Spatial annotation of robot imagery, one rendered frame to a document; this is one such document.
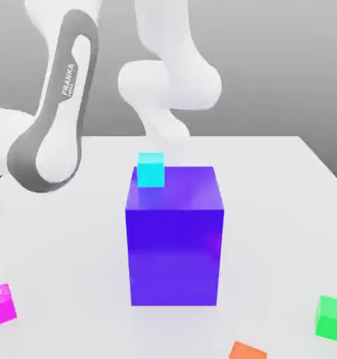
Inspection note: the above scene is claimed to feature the small magenta cube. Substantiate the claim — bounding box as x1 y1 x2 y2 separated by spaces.
0 283 18 329

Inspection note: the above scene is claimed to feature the small cyan cube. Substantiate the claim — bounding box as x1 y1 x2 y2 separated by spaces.
136 152 166 188

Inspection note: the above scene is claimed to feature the small orange cube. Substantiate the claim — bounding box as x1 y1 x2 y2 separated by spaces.
229 340 268 359

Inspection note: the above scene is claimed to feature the small green cube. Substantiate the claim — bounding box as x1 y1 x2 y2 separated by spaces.
315 294 337 344

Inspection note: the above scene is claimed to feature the large purple box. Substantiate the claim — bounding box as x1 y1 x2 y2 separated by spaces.
125 165 225 307

